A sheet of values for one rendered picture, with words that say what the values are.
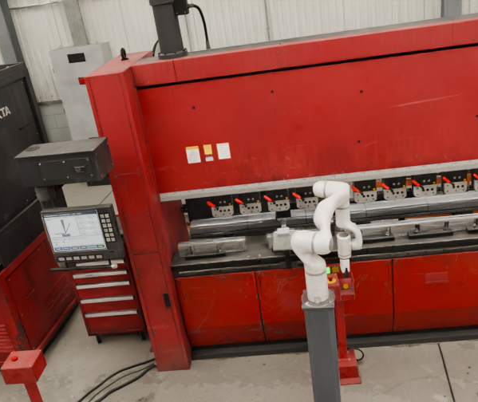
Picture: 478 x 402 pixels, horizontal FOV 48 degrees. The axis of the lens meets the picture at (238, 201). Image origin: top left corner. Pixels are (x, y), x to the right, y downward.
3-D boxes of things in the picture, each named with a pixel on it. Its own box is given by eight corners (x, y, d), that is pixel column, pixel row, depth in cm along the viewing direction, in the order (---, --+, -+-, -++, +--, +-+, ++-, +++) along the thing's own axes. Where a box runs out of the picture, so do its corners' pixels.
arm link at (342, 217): (361, 202, 335) (362, 246, 345) (334, 202, 338) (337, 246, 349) (361, 207, 326) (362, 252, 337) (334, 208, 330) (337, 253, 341)
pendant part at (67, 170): (51, 281, 349) (11, 158, 315) (66, 261, 371) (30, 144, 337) (126, 276, 341) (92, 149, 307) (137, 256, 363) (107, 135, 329)
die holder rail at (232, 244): (179, 257, 401) (177, 246, 398) (180, 253, 407) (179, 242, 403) (246, 250, 396) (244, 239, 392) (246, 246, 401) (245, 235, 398)
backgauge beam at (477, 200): (191, 238, 425) (188, 227, 420) (193, 230, 437) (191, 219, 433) (495, 209, 400) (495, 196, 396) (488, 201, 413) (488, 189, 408)
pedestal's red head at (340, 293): (325, 302, 361) (322, 279, 354) (322, 289, 375) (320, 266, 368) (355, 299, 359) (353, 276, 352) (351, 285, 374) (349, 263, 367)
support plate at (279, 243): (273, 251, 366) (273, 250, 366) (273, 233, 390) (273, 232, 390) (299, 249, 364) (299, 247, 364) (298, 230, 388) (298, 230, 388)
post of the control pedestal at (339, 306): (340, 360, 387) (334, 297, 365) (338, 354, 392) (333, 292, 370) (347, 359, 386) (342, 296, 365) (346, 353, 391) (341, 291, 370)
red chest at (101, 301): (91, 348, 458) (59, 246, 418) (108, 313, 504) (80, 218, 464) (148, 344, 453) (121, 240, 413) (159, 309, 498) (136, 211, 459)
